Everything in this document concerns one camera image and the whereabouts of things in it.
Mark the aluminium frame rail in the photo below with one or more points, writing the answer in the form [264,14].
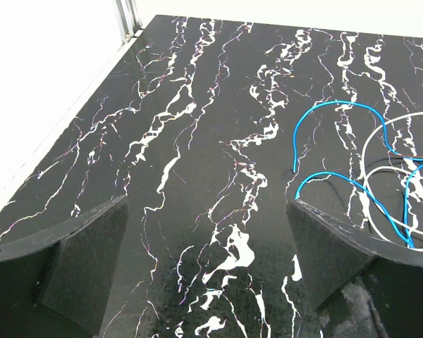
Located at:
[128,19]

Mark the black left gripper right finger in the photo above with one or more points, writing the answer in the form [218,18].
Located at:
[359,285]

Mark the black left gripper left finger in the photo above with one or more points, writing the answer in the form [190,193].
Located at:
[57,282]

